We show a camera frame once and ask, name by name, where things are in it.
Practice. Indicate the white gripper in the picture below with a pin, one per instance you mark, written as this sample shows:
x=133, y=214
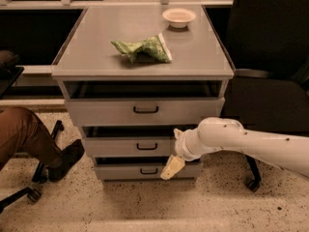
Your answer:
x=181, y=144

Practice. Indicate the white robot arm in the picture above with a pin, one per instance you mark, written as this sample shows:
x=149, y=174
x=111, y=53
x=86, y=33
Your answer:
x=286, y=152

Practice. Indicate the grey drawer cabinet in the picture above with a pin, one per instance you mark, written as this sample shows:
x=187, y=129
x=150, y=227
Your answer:
x=130, y=79

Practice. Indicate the grey bottom drawer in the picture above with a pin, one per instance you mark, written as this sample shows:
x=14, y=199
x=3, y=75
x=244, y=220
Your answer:
x=135, y=168

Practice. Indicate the green chip bag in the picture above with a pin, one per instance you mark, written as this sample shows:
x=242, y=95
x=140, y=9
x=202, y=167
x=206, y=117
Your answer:
x=154, y=46

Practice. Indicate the black shoe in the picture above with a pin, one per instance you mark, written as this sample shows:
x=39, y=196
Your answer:
x=71, y=155

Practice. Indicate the white bowl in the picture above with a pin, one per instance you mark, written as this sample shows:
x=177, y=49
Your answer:
x=179, y=17

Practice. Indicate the black chair base left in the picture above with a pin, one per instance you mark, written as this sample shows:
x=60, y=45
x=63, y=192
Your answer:
x=39, y=177

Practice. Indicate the black office chair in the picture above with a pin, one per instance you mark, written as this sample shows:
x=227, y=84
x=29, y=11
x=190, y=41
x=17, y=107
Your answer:
x=268, y=42

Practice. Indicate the person leg brown trousers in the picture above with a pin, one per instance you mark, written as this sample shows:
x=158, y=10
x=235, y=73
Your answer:
x=21, y=129

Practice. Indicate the dark desk edge left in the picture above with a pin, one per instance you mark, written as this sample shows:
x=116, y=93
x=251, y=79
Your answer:
x=9, y=71

